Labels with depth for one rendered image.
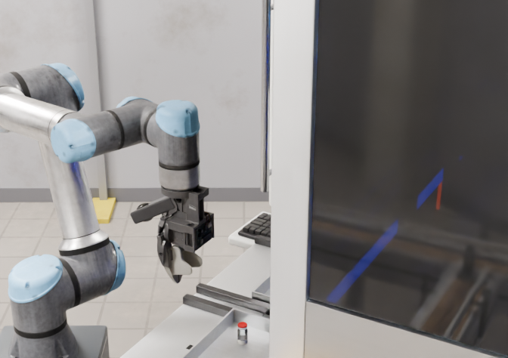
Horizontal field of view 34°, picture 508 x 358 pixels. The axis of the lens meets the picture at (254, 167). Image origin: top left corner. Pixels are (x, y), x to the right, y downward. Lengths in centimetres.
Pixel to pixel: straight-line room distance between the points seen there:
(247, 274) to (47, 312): 50
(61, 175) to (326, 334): 78
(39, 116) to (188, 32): 265
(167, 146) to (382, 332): 49
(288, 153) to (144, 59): 305
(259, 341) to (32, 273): 51
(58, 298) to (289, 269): 69
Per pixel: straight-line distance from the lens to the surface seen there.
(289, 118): 123
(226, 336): 184
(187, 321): 190
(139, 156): 443
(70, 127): 147
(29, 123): 162
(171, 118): 146
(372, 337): 133
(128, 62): 427
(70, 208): 189
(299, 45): 119
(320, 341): 137
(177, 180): 150
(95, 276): 191
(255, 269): 209
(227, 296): 195
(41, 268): 187
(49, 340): 191
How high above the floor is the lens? 192
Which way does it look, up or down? 23 degrees down
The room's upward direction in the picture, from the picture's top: straight up
